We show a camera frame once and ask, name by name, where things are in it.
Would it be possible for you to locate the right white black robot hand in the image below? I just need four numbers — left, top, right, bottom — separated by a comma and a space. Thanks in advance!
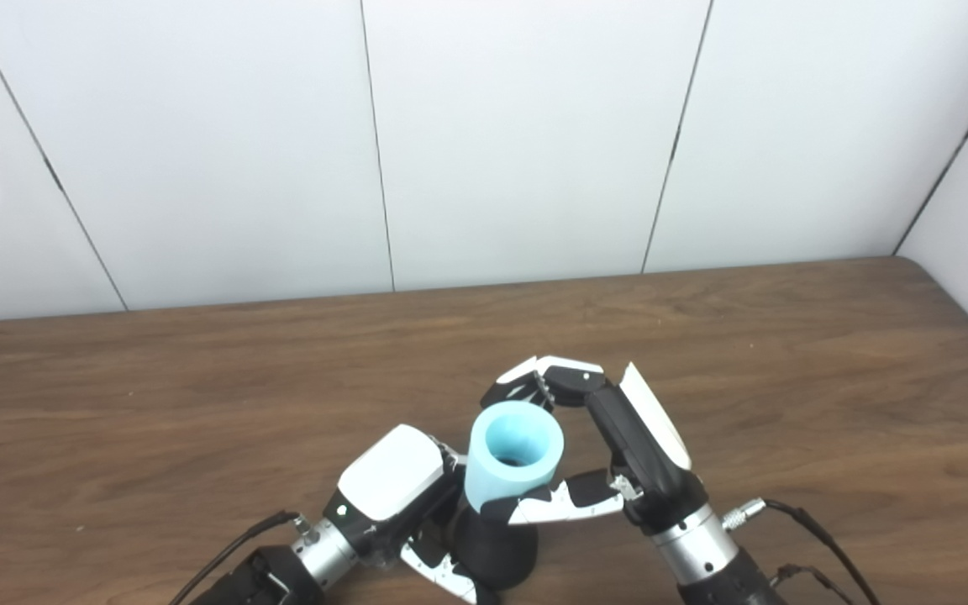
480, 355, 708, 536

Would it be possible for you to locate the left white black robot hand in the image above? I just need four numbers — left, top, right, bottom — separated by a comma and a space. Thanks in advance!
322, 424, 502, 605

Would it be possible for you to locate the light-blue hose piece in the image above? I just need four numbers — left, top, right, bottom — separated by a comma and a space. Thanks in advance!
464, 401, 565, 511

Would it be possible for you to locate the black funnel-shaped nozzle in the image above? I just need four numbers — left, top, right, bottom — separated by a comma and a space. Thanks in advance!
450, 496, 539, 589

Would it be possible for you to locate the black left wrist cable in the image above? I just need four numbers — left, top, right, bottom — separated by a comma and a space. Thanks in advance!
169, 510, 304, 605

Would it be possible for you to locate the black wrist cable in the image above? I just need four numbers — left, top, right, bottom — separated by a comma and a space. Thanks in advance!
721, 497, 880, 605
169, 510, 304, 605

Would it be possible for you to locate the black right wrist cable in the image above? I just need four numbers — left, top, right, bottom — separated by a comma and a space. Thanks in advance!
721, 497, 880, 605

